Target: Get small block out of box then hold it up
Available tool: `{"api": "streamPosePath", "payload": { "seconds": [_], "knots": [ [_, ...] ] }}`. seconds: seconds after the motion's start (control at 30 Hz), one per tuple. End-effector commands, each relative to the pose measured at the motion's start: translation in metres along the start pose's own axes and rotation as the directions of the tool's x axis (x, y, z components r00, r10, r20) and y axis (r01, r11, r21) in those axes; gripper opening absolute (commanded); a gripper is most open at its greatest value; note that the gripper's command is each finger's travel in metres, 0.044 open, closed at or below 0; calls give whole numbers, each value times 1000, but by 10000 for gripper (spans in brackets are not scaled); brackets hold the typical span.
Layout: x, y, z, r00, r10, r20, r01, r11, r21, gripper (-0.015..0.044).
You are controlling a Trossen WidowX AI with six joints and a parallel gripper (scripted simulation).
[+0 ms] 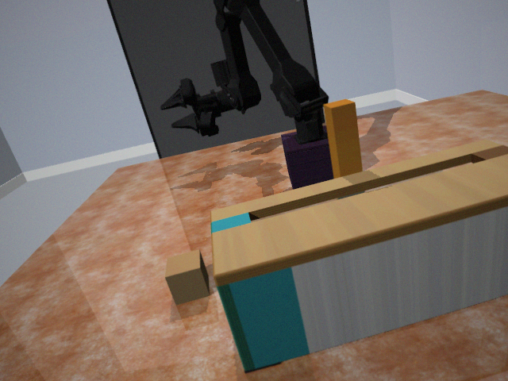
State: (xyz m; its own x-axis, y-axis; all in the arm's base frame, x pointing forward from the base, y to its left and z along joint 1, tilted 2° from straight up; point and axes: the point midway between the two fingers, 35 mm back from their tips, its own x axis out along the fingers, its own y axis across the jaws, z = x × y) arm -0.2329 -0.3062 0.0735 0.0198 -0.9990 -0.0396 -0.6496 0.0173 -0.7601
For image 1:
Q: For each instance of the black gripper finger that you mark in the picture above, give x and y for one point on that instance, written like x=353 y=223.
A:
x=176 y=100
x=186 y=122

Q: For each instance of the orange rectangular block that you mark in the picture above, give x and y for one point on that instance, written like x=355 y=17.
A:
x=344 y=142

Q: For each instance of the tan cube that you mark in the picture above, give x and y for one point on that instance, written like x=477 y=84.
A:
x=187 y=277

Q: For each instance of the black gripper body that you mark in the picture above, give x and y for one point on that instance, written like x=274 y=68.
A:
x=194 y=100

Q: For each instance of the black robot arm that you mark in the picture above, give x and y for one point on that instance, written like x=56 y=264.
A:
x=292 y=83

